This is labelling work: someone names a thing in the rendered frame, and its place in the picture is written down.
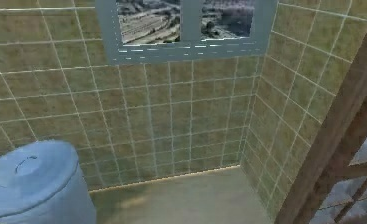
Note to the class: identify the pale blue round bin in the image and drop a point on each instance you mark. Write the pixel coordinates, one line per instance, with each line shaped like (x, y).
(34, 186)

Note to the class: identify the grey framed window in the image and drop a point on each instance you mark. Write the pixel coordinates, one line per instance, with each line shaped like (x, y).
(191, 50)

